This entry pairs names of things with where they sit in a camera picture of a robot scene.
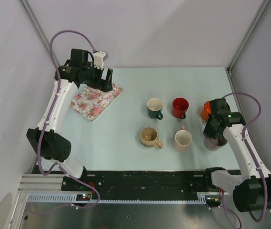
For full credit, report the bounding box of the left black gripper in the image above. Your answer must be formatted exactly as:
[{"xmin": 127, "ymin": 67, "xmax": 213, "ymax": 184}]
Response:
[{"xmin": 82, "ymin": 62, "xmax": 112, "ymax": 92}]

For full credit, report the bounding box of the orange mug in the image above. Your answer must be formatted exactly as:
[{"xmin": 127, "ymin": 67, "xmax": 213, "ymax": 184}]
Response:
[{"xmin": 201, "ymin": 101, "xmax": 211, "ymax": 122}]

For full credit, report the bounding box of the purple mug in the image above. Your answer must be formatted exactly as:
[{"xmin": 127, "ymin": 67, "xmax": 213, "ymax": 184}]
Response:
[{"xmin": 203, "ymin": 137, "xmax": 227, "ymax": 151}]

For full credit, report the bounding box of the pink mug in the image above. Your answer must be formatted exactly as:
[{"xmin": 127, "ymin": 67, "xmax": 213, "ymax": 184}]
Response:
[{"xmin": 173, "ymin": 126, "xmax": 192, "ymax": 152}]

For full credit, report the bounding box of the red mug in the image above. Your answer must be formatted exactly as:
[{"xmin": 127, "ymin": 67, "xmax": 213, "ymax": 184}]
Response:
[{"xmin": 171, "ymin": 97, "xmax": 189, "ymax": 120}]

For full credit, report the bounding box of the green mug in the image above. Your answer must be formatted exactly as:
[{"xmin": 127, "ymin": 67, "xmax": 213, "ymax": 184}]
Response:
[{"xmin": 147, "ymin": 98, "xmax": 163, "ymax": 120}]

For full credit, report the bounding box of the cream beige mug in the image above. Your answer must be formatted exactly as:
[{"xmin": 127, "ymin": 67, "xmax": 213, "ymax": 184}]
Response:
[{"xmin": 139, "ymin": 127, "xmax": 163, "ymax": 149}]

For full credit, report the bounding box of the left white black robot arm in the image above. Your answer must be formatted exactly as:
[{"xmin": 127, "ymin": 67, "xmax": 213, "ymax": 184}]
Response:
[{"xmin": 26, "ymin": 49, "xmax": 113, "ymax": 190}]

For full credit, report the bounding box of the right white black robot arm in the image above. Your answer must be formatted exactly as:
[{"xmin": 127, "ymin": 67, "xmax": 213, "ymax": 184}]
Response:
[{"xmin": 203, "ymin": 98, "xmax": 271, "ymax": 212}]

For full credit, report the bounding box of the floral serving tray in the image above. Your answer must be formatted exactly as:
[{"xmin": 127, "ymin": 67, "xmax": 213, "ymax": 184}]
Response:
[{"xmin": 70, "ymin": 83, "xmax": 123, "ymax": 121}]

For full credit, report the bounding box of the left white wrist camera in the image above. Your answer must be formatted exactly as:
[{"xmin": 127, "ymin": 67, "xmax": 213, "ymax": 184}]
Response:
[{"xmin": 93, "ymin": 51, "xmax": 108, "ymax": 70}]

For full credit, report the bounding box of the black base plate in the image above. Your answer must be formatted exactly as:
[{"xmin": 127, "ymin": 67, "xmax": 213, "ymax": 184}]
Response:
[{"xmin": 61, "ymin": 170, "xmax": 224, "ymax": 201}]

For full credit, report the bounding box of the left aluminium corner post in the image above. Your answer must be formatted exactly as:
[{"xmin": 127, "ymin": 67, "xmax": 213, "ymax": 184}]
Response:
[{"xmin": 18, "ymin": 0, "xmax": 59, "ymax": 68}]

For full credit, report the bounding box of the aluminium corner post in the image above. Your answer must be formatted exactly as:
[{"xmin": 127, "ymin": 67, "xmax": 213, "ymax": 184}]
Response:
[
  {"xmin": 227, "ymin": 0, "xmax": 271, "ymax": 72},
  {"xmin": 18, "ymin": 0, "xmax": 59, "ymax": 68}
]

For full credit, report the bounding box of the aluminium frame rail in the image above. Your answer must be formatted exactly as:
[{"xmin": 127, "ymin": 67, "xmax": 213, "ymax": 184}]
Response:
[{"xmin": 18, "ymin": 173, "xmax": 64, "ymax": 193}]

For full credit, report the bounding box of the right aluminium corner post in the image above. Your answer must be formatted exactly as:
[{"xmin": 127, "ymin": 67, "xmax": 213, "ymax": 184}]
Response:
[{"xmin": 227, "ymin": 0, "xmax": 271, "ymax": 72}]

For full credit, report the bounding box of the white slotted cable duct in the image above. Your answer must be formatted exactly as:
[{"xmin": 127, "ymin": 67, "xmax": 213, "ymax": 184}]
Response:
[{"xmin": 27, "ymin": 193, "xmax": 206, "ymax": 205}]

